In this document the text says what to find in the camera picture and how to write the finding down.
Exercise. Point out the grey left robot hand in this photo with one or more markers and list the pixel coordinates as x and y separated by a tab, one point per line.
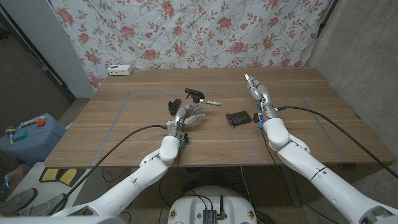
178	119

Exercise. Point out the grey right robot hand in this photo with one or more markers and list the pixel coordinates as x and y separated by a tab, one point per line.
262	95

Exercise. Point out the clear dispenser bottle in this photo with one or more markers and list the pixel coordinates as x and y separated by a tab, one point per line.
196	110

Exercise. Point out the black pump cap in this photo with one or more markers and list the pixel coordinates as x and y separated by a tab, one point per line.
194	94

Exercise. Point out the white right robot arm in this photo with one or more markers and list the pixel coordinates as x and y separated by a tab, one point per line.
311	168

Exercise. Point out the black card holder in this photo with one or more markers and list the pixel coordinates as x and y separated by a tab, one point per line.
238	118

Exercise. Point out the black hair claw clip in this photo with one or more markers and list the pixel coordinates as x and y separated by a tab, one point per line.
174	106

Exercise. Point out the green dry erase marker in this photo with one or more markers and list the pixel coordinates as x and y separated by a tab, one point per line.
211	102

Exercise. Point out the white power strip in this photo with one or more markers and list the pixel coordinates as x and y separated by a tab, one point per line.
119	70

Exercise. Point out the floral backdrop cloth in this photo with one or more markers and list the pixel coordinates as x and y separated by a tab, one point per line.
186	31

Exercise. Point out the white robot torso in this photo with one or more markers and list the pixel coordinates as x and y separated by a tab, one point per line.
186	208

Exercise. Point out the black backdrop stand pole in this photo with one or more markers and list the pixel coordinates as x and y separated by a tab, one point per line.
327	19

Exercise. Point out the grey module with antenna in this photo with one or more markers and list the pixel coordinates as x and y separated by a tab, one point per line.
210	216

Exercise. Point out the dark table leg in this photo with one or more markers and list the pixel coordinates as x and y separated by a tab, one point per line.
293	193

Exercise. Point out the black desk control panel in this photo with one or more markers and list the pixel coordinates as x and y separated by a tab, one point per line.
347	166

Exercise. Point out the yellow black floor mat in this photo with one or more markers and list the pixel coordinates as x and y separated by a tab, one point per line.
49	174

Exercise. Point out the blue storage box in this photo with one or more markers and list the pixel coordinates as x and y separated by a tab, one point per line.
34	146

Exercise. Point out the white pillar panel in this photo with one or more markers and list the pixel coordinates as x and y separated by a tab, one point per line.
46	37

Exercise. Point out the teal toy piece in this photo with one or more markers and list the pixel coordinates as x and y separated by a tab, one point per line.
21	136

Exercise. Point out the grey shoe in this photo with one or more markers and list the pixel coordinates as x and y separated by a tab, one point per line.
43	206
18	199

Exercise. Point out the wooden maraca toy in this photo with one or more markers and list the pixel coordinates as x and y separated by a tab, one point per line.
10	131

